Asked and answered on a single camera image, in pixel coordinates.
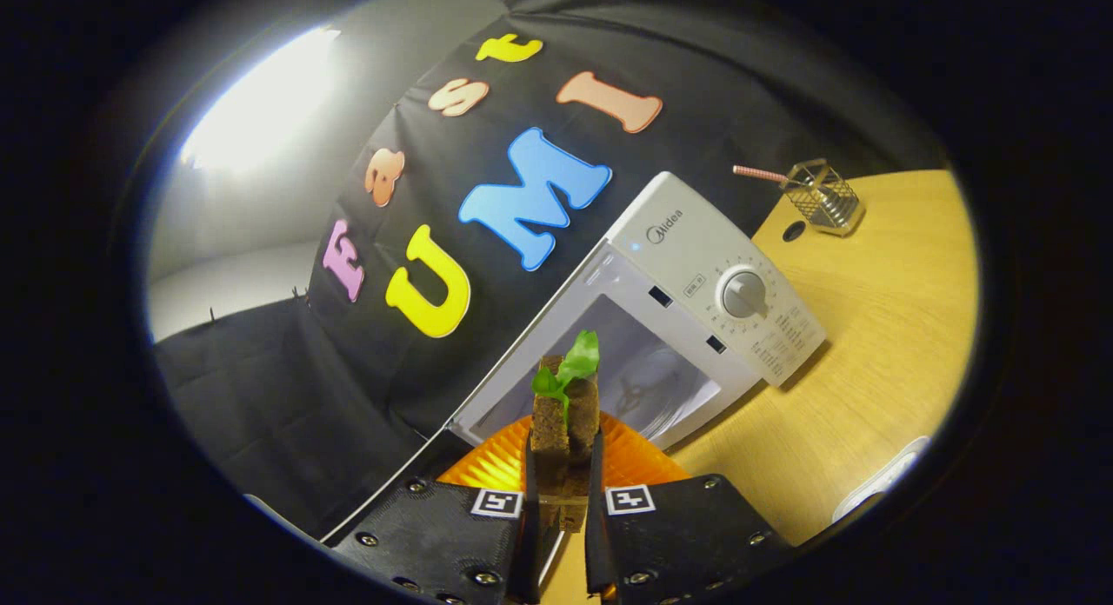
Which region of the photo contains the wire mesh holder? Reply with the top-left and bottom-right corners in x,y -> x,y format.
780,158 -> 867,238

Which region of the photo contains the white plate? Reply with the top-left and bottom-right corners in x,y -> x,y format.
832,435 -> 931,523

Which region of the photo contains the glass microwave turntable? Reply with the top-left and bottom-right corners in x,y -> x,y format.
609,344 -> 723,441

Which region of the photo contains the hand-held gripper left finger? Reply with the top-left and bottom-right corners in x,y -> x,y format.
329,414 -> 544,605

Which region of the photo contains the brown bread lettuce sandwich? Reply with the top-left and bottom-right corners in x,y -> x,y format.
530,329 -> 603,534

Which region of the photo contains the white microwave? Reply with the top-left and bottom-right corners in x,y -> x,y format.
242,170 -> 829,588

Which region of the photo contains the ceiling light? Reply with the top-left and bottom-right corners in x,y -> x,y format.
178,27 -> 340,176

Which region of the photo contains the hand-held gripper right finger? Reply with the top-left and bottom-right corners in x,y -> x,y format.
583,411 -> 796,605

